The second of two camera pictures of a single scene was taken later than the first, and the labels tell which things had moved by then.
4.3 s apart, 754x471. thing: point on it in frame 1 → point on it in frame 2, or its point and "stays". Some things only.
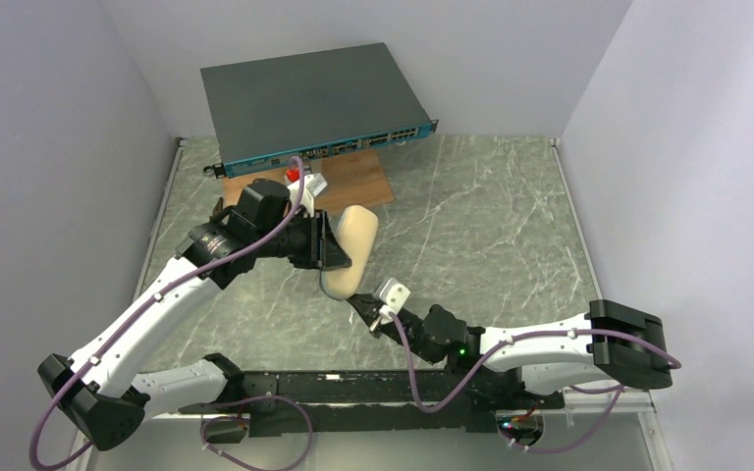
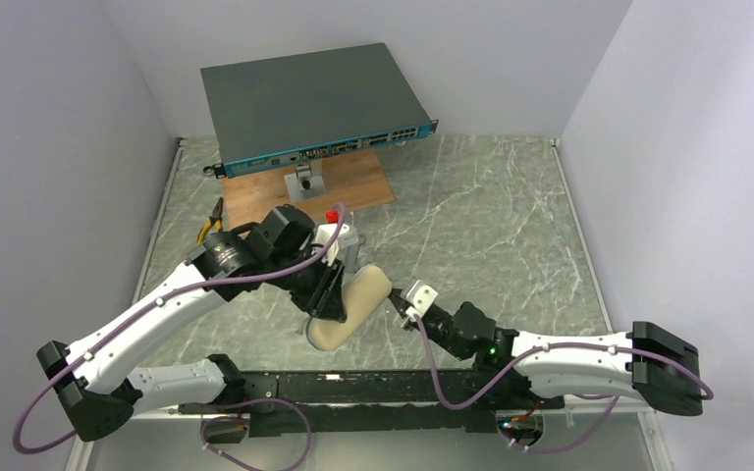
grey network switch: [267, 112] stays
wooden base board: [353, 181] stays
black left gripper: [319, 239] → [328, 293]
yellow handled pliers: [218, 212] stays
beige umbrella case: [356, 235] → [362, 294]
